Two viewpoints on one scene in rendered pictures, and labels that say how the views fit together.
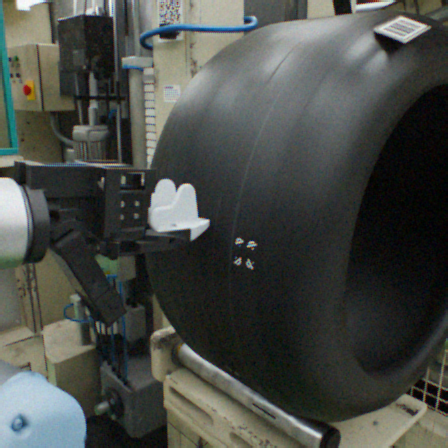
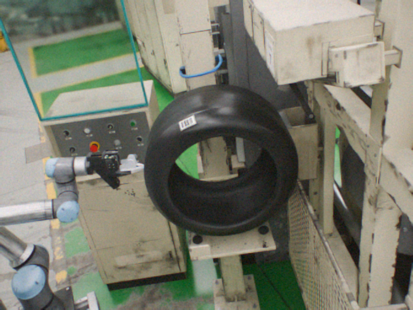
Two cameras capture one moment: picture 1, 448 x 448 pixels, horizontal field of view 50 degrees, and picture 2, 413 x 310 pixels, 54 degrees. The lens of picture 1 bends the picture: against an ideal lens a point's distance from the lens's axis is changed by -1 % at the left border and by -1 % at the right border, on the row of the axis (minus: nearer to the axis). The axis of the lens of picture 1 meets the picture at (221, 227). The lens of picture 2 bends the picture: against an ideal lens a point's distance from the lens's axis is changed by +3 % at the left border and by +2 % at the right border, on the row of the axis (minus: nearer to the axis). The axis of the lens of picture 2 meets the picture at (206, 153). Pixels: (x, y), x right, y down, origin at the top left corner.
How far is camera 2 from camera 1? 1.30 m
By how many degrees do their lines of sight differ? 42
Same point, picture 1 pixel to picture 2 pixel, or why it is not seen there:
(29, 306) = not seen: hidden behind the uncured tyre
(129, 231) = (110, 171)
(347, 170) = (161, 166)
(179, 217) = (128, 166)
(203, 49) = (193, 81)
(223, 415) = not seen: hidden behind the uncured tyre
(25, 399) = (64, 205)
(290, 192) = (148, 168)
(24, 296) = not seen: hidden behind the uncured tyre
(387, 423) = (249, 245)
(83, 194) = (99, 162)
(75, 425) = (73, 211)
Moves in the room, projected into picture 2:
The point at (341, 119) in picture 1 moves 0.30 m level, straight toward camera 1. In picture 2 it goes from (159, 152) to (79, 190)
